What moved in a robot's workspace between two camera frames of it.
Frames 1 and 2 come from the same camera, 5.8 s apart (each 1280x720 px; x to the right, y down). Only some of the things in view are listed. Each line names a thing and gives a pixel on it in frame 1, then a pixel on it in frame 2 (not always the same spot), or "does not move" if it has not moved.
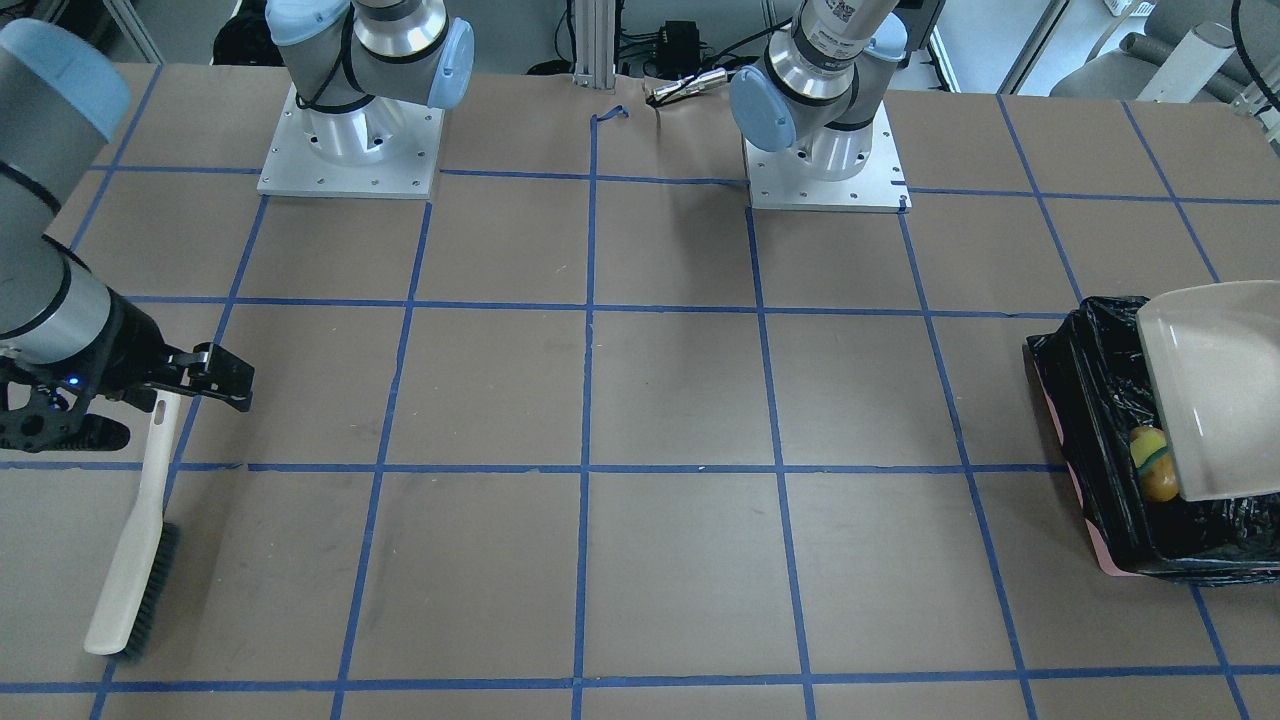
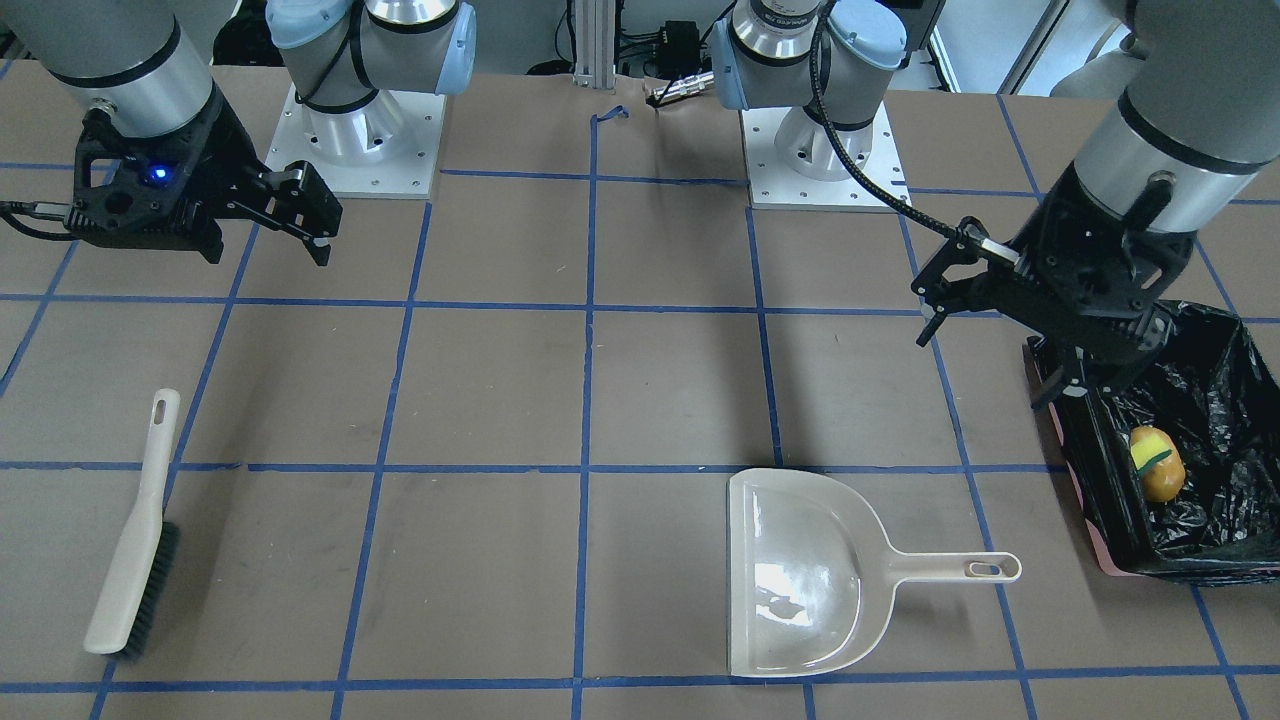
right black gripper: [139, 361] → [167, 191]
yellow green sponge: [1149, 446] does not move
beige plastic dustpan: [1215, 355] → [811, 575]
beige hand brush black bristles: [135, 603] does not move
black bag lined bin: [1096, 385] does not move
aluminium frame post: [594, 65] does not move
